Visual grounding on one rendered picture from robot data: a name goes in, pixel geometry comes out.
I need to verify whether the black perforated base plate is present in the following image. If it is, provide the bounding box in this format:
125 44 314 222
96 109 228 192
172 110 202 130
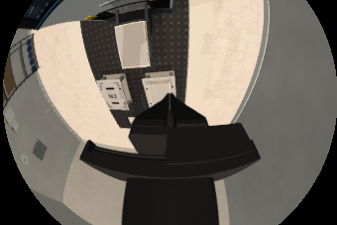
80 0 189 129

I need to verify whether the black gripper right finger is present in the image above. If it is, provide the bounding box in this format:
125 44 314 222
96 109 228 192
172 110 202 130
170 93 209 127

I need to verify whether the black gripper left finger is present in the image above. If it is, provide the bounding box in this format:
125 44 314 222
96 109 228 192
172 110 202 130
132 93 170 127

